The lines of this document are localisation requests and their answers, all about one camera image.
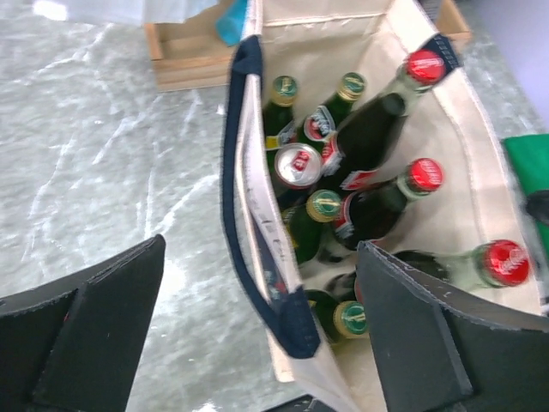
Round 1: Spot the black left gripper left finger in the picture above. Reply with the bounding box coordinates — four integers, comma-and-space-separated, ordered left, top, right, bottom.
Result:
1, 235, 166, 411

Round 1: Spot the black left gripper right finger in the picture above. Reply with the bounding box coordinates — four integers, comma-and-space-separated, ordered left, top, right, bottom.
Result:
357, 242, 548, 411

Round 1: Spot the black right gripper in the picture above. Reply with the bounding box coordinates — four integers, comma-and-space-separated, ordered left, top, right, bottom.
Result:
525, 190, 549, 227

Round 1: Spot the cream canvas tote bag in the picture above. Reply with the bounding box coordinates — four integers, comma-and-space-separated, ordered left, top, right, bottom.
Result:
221, 1, 544, 411

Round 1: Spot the green bottle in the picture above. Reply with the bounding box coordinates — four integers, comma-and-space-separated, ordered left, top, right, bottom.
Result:
297, 71, 366, 153
305, 289, 368, 344
282, 190, 342, 265
262, 76, 298, 151

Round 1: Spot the cola glass bottle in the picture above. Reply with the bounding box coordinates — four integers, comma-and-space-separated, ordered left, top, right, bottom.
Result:
317, 49, 446, 195

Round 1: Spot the silver beverage can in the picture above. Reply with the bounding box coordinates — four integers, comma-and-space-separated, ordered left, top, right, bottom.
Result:
274, 142, 323, 190

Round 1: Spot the green cloth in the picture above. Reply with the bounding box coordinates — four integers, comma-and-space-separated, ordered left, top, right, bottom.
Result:
502, 134, 548, 210

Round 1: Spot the wooden clothes rack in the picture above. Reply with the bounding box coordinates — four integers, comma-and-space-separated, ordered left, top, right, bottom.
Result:
144, 1, 473, 92

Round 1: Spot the white pleated garment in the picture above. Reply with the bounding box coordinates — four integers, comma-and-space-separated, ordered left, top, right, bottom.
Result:
1, 0, 219, 26

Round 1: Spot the teal shirt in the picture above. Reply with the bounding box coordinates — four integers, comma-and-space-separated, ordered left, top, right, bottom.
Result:
215, 0, 248, 47

